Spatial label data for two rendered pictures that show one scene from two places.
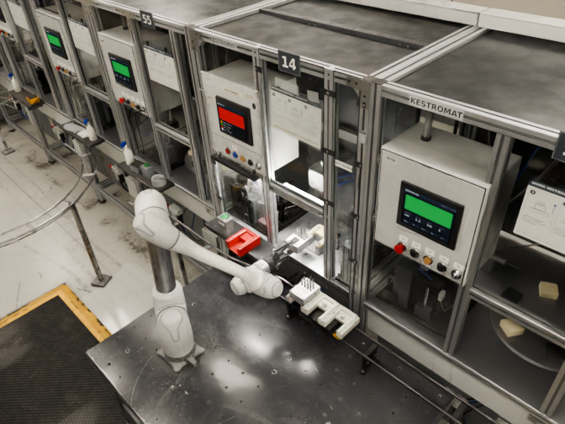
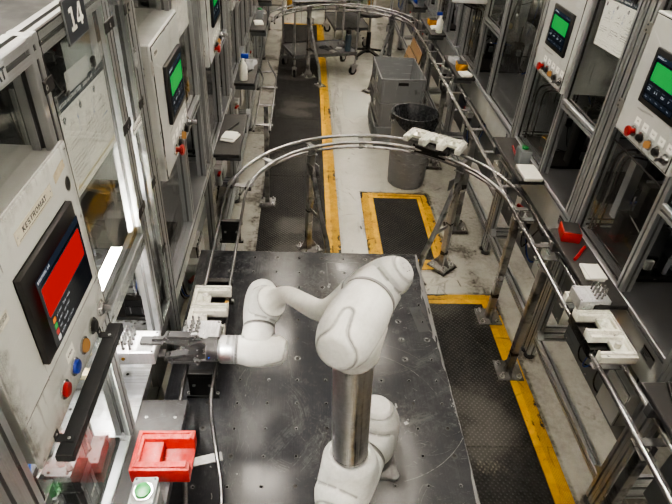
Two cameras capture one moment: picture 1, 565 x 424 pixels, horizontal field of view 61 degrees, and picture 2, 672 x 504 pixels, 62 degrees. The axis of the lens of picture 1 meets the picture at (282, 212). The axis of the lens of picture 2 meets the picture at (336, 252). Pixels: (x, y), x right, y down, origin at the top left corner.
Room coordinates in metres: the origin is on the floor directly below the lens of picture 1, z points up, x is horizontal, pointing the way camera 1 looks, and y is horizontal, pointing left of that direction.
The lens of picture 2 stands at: (2.50, 1.12, 2.34)
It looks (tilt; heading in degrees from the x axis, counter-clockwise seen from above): 37 degrees down; 218
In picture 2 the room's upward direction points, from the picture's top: 4 degrees clockwise
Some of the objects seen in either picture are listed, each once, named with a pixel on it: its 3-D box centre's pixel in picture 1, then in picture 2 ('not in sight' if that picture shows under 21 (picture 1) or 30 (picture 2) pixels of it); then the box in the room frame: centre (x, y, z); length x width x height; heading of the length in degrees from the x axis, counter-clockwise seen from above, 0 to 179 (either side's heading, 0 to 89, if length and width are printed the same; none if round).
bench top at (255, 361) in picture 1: (258, 374); (311, 372); (1.39, 0.16, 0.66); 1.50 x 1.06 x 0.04; 43
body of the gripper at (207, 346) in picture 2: (271, 261); (204, 348); (1.80, 0.07, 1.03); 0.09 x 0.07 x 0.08; 133
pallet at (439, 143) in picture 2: not in sight; (434, 145); (-0.34, -0.42, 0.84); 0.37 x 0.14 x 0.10; 101
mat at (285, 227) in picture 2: not in sight; (302, 97); (-1.81, -2.92, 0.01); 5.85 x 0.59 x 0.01; 43
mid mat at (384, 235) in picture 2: not in sight; (401, 227); (-0.54, -0.68, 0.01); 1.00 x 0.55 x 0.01; 43
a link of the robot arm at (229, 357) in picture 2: (261, 268); (227, 349); (1.75, 0.12, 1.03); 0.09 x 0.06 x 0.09; 43
